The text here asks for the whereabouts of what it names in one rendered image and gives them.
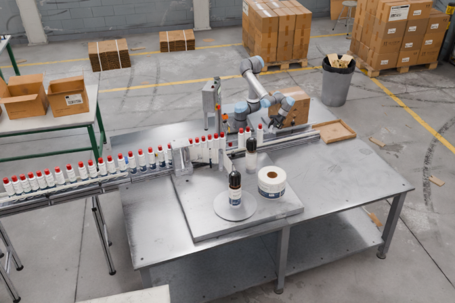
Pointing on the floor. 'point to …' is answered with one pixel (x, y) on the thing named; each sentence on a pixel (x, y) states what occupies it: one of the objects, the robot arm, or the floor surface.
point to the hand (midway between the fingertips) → (269, 132)
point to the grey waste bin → (335, 88)
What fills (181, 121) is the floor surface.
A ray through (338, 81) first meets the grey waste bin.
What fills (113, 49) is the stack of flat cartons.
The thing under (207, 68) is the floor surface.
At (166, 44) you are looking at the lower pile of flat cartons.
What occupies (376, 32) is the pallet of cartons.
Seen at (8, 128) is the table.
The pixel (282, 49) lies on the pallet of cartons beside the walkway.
